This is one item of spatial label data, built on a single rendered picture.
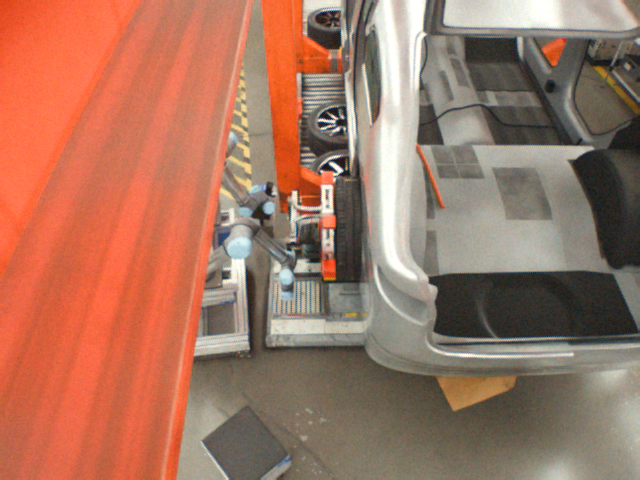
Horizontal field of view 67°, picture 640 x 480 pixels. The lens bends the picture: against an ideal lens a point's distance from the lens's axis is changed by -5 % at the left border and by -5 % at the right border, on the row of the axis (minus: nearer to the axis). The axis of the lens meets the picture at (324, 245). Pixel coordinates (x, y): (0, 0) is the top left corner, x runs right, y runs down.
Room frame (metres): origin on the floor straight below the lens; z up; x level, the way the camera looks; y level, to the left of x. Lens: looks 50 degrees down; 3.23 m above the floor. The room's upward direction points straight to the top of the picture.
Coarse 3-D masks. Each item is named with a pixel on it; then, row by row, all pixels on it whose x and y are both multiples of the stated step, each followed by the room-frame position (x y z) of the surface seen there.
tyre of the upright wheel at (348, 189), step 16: (336, 176) 2.33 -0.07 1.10; (352, 176) 2.30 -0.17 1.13; (336, 192) 2.12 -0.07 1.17; (352, 192) 2.12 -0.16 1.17; (336, 208) 2.03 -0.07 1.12; (352, 208) 2.00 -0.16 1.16; (352, 224) 1.92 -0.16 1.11; (352, 240) 1.86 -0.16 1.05; (352, 256) 1.81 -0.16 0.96; (336, 272) 1.84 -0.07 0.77; (352, 272) 1.80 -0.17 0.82
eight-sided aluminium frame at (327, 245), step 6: (324, 186) 2.22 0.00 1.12; (330, 186) 2.22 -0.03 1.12; (324, 192) 2.17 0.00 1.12; (330, 192) 2.17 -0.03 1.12; (324, 198) 2.12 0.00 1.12; (330, 198) 2.12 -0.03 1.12; (324, 204) 2.07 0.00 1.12; (330, 204) 2.07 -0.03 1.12; (324, 210) 2.02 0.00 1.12; (330, 210) 2.02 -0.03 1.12; (324, 234) 1.91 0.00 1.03; (330, 234) 1.92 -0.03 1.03; (324, 240) 1.89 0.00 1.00; (330, 240) 1.89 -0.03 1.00; (324, 246) 1.86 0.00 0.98; (330, 246) 1.87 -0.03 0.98; (324, 252) 1.85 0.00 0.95; (330, 252) 1.85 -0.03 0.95; (324, 258) 1.85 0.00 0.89; (330, 258) 1.85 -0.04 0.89
